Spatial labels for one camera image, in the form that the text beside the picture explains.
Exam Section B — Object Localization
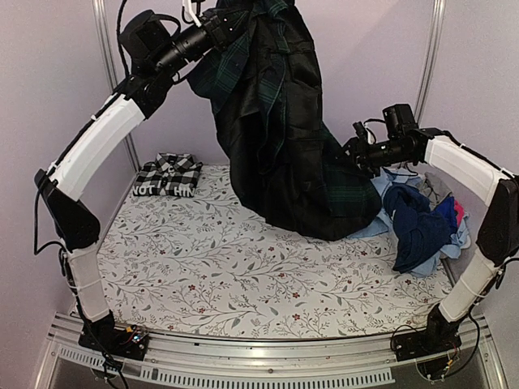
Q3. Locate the dark green plaid garment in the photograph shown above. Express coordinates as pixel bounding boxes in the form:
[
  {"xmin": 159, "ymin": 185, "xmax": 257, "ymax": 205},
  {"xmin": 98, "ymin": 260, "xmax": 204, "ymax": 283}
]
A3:
[{"xmin": 188, "ymin": 1, "xmax": 382, "ymax": 241}]

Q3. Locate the black white checkered shirt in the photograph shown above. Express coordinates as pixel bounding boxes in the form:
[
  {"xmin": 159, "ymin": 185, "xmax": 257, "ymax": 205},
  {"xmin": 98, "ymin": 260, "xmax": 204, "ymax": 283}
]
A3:
[{"xmin": 132, "ymin": 153, "xmax": 204, "ymax": 198}]

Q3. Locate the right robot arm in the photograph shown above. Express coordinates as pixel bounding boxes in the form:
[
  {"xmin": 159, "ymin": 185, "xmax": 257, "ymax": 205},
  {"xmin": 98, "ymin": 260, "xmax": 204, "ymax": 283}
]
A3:
[{"xmin": 344, "ymin": 104, "xmax": 518, "ymax": 353}]

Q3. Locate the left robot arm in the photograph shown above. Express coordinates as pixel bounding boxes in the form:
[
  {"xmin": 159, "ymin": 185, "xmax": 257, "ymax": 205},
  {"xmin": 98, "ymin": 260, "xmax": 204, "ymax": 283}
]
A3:
[{"xmin": 35, "ymin": 6, "xmax": 250, "ymax": 352}]

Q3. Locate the light blue garment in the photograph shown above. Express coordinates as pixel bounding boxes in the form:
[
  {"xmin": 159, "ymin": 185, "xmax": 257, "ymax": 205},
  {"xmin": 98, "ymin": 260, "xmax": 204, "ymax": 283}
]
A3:
[{"xmin": 351, "ymin": 169, "xmax": 471, "ymax": 278}]

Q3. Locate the grey garment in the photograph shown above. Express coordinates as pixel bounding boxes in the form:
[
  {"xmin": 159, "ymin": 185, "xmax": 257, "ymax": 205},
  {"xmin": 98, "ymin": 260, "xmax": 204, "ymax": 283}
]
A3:
[{"xmin": 416, "ymin": 172, "xmax": 453, "ymax": 210}]

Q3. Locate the pink garment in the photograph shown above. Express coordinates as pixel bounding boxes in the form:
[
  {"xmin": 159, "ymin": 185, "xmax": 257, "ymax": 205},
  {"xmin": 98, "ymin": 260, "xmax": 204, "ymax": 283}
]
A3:
[{"xmin": 453, "ymin": 200, "xmax": 465, "ymax": 226}]

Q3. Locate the floral patterned table mat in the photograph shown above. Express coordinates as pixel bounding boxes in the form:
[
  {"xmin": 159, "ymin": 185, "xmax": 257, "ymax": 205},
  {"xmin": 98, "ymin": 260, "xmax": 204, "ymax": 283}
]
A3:
[{"xmin": 97, "ymin": 165, "xmax": 451, "ymax": 339}]

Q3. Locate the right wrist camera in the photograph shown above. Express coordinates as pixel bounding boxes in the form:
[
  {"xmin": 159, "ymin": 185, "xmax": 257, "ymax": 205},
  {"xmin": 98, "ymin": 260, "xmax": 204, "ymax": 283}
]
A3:
[{"xmin": 353, "ymin": 122, "xmax": 376, "ymax": 144}]

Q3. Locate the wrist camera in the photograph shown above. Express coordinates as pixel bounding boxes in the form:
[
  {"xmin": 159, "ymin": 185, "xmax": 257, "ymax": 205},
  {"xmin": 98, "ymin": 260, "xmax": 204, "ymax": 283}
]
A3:
[
  {"xmin": 353, "ymin": 122, "xmax": 376, "ymax": 144},
  {"xmin": 182, "ymin": 0, "xmax": 201, "ymax": 28}
]

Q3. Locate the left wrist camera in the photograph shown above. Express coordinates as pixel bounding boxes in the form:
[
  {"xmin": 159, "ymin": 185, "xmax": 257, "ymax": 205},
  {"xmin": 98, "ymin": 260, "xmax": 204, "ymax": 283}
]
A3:
[{"xmin": 182, "ymin": 0, "xmax": 201, "ymax": 28}]

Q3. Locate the left aluminium frame post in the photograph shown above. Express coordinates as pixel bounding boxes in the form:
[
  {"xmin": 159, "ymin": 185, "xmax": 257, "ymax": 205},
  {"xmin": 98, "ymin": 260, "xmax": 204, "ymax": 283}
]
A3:
[{"xmin": 91, "ymin": 0, "xmax": 140, "ymax": 173}]

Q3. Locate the aluminium frame post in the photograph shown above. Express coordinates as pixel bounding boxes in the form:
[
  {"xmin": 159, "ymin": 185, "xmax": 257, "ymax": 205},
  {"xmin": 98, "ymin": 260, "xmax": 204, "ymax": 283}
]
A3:
[
  {"xmin": 414, "ymin": 0, "xmax": 447, "ymax": 123},
  {"xmin": 91, "ymin": 0, "xmax": 140, "ymax": 173}
]

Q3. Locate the right aluminium frame post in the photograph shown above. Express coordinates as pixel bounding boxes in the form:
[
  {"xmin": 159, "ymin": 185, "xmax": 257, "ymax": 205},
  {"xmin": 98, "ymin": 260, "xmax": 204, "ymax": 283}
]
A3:
[{"xmin": 414, "ymin": 0, "xmax": 447, "ymax": 123}]

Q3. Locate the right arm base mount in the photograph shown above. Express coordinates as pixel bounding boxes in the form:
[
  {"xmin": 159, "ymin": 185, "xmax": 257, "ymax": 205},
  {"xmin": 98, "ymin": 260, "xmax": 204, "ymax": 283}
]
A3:
[{"xmin": 390, "ymin": 325, "xmax": 461, "ymax": 361}]

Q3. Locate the front aluminium rail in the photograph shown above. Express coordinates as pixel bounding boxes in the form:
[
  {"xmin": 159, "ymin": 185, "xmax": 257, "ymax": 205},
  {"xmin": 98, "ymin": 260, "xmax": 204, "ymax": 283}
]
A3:
[{"xmin": 35, "ymin": 314, "xmax": 510, "ymax": 388}]

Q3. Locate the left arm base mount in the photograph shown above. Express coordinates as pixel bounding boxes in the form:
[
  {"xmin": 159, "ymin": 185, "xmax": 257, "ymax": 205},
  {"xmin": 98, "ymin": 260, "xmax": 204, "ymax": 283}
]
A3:
[{"xmin": 79, "ymin": 324, "xmax": 149, "ymax": 361}]

